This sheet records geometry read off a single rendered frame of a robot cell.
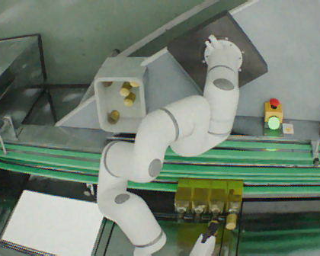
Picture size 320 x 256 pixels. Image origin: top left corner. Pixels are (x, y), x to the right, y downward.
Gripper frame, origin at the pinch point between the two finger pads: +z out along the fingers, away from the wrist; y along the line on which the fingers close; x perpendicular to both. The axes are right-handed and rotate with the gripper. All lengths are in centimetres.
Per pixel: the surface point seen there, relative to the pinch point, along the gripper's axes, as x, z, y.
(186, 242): 9.7, 1.7, -12.8
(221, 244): -2.6, 5.1, -13.5
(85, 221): 48, -4, -13
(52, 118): 106, 52, -17
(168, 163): 24.7, 20.2, 5.6
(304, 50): -17, 50, 46
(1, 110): 119, 24, 3
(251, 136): -1.6, 32.6, 15.5
